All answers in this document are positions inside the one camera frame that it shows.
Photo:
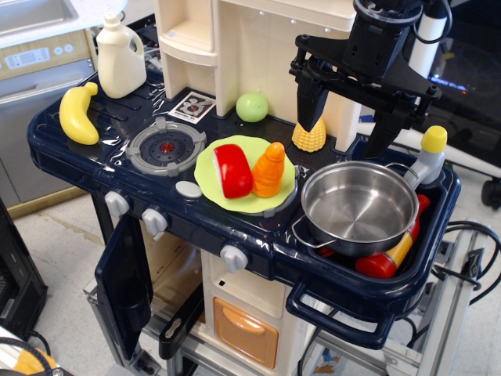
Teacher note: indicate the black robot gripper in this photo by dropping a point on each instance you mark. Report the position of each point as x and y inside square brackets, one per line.
[367, 67]

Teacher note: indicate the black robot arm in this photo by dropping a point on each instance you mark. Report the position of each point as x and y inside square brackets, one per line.
[368, 68]

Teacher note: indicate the stainless steel pot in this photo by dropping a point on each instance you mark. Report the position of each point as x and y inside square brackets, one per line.
[356, 208]

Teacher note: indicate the yellow toy banana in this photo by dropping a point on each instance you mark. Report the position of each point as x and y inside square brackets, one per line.
[73, 114]

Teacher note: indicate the yellow toy corn cob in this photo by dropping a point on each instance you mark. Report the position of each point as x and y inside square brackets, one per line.
[311, 141]

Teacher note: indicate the grey yellow toy faucet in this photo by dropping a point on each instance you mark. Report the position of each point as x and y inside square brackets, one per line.
[428, 165]

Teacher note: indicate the green toy apple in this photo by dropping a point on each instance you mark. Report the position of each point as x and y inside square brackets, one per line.
[252, 107]

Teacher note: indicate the orange toy carrot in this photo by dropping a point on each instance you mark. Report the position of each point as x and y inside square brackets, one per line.
[268, 171]

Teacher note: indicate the navy toy kitchen counter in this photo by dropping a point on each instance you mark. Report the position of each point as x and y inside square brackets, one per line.
[327, 293]

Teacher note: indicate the grey right stove burner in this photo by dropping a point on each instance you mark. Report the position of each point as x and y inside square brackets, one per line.
[300, 173]

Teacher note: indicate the grey stove burner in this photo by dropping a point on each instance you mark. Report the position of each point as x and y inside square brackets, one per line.
[166, 148]
[300, 173]

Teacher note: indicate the red toy cheese wedge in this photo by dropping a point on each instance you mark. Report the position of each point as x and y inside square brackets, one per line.
[233, 171]

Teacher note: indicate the cream toy kitchen back panel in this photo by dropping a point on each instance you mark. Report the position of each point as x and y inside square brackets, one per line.
[228, 48]

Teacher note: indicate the black white sticker label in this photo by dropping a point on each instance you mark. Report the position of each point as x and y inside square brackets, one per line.
[192, 108]

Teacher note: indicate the red toy ketchup bottle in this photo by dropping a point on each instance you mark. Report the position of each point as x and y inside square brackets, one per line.
[386, 264]

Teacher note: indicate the light green toy plate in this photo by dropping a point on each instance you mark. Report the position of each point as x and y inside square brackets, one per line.
[253, 147]

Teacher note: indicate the grey oval button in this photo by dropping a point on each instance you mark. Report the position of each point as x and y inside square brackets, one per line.
[188, 189]

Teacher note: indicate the grey right stove knob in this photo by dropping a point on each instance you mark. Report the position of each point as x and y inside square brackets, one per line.
[234, 258]

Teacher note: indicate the grey stove knob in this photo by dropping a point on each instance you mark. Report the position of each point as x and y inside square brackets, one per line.
[234, 258]
[117, 205]
[155, 223]

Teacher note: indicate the grey left stove burner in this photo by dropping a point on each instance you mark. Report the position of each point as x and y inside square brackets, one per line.
[166, 148]

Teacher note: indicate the grey middle stove knob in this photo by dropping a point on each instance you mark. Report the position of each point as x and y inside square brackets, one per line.
[155, 223]

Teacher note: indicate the cream toy detergent bottle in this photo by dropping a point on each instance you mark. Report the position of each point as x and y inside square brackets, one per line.
[121, 63]

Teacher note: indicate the orange toy drawer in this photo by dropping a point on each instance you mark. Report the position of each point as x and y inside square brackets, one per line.
[245, 333]

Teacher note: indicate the grey left stove knob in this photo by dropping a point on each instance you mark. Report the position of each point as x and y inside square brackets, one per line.
[117, 205]

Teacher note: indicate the navy toy oven door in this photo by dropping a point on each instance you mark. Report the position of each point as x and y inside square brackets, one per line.
[124, 286]

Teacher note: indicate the stainless steel dishwasher appliance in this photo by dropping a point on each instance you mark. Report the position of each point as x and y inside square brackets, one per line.
[33, 75]

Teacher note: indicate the black computer case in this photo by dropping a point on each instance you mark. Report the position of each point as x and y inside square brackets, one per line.
[23, 291]

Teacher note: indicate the white cylinder post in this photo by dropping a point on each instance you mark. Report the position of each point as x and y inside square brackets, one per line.
[423, 54]

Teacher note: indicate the aluminium frame stand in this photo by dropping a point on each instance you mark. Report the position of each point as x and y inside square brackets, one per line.
[430, 351]

